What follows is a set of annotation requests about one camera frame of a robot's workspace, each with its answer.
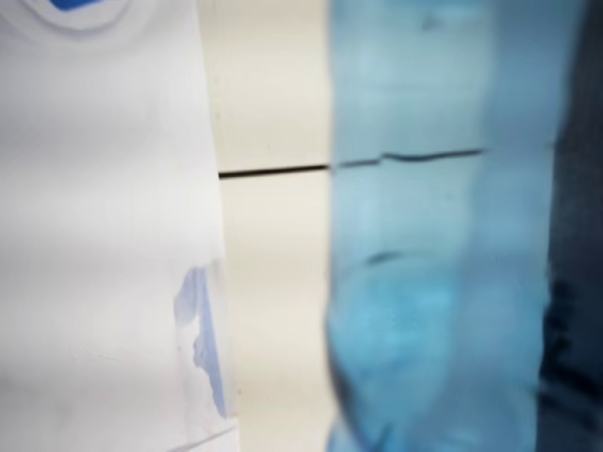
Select blue recycling symbol label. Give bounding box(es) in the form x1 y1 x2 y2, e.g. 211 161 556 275
49 0 119 13

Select clear cup with recycling label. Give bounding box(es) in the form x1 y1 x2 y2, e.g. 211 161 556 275
0 0 142 37

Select blue plastic bottle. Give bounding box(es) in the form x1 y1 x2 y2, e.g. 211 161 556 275
324 0 603 452

